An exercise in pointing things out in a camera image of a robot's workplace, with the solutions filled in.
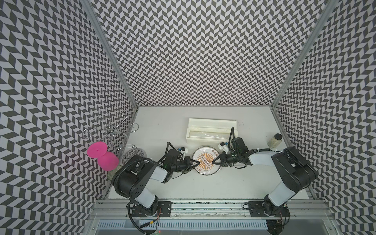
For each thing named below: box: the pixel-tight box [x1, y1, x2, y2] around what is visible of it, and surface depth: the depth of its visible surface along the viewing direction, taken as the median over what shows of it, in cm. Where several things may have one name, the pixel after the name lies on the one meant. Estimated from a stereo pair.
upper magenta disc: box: [87, 141, 108, 159], surface depth 60 cm
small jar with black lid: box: [266, 133, 283, 149], surface depth 91 cm
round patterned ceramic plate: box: [191, 145, 221, 176], surface depth 87 cm
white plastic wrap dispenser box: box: [186, 117, 237, 152], surface depth 96 cm
